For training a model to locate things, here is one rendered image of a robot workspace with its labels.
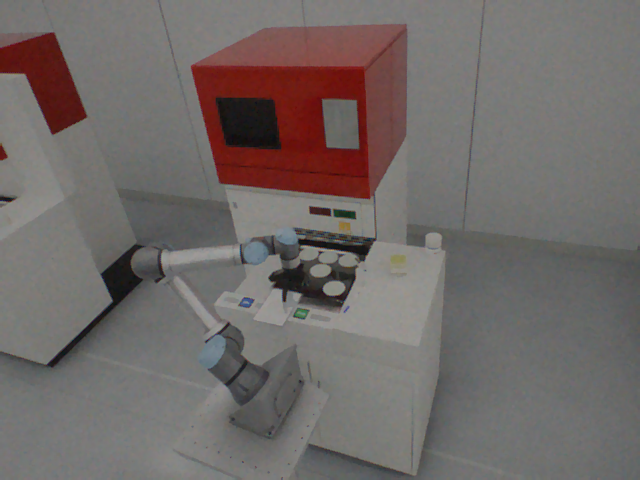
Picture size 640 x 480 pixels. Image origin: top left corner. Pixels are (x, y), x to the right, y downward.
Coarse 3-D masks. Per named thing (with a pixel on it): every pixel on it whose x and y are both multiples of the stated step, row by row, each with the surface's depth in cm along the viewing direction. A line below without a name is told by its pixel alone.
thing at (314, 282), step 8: (304, 248) 247; (312, 248) 247; (360, 256) 237; (312, 264) 235; (328, 264) 234; (336, 264) 233; (336, 272) 228; (344, 272) 228; (352, 272) 227; (280, 280) 227; (312, 280) 225; (320, 280) 225; (328, 280) 224; (336, 280) 223; (344, 280) 223; (352, 280) 223; (304, 288) 221; (312, 288) 220; (320, 288) 220; (344, 288) 218; (328, 296) 215; (336, 296) 214
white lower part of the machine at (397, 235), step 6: (402, 210) 290; (402, 216) 292; (396, 222) 278; (402, 222) 294; (396, 228) 280; (402, 228) 297; (390, 234) 267; (396, 234) 282; (402, 234) 299; (390, 240) 269; (396, 240) 284; (402, 240) 302; (246, 264) 280; (246, 270) 283
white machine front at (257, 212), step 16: (240, 192) 250; (256, 192) 246; (272, 192) 242; (288, 192) 238; (304, 192) 235; (240, 208) 256; (256, 208) 252; (272, 208) 248; (288, 208) 244; (304, 208) 241; (336, 208) 233; (352, 208) 230; (368, 208) 226; (240, 224) 263; (256, 224) 259; (272, 224) 255; (288, 224) 251; (304, 224) 247; (320, 224) 243; (336, 224) 239; (352, 224) 235; (368, 224) 232; (240, 240) 271
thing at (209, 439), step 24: (312, 384) 186; (216, 408) 181; (312, 408) 177; (192, 432) 174; (216, 432) 173; (240, 432) 172; (288, 432) 170; (312, 432) 171; (192, 456) 166; (216, 456) 165; (240, 456) 164; (264, 456) 163; (288, 456) 162
